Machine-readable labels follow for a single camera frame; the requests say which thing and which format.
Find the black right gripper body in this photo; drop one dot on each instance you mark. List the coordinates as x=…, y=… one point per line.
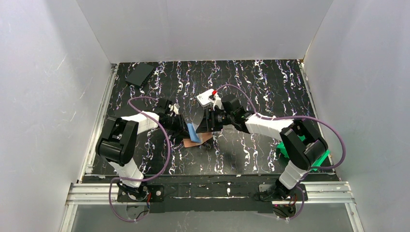
x=209, y=120

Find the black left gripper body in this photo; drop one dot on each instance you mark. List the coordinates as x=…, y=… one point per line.
x=183, y=123

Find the tan leather card holder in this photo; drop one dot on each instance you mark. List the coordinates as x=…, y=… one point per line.
x=196, y=139

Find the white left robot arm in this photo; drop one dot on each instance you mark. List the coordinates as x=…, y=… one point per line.
x=117, y=140

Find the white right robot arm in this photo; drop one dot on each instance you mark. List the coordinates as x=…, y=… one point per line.
x=278, y=129

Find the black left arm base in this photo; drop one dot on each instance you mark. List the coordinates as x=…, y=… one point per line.
x=141, y=193

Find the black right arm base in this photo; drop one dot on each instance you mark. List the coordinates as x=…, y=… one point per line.
x=278, y=195

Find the flat black card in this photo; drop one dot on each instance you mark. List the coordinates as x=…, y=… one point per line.
x=128, y=115

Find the white rectangular box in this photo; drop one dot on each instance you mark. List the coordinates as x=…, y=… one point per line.
x=206, y=98

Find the black rectangular box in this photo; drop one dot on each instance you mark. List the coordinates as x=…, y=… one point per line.
x=140, y=75

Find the green plastic bin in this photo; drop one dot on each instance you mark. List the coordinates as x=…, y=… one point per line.
x=304, y=152

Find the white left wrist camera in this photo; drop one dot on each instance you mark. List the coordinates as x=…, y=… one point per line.
x=175, y=108

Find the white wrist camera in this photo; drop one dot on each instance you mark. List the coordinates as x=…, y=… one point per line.
x=175, y=108
x=215, y=100

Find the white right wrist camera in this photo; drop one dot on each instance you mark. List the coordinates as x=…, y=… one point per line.
x=215, y=100

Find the aluminium frame rail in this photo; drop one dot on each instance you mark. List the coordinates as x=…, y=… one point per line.
x=210, y=195

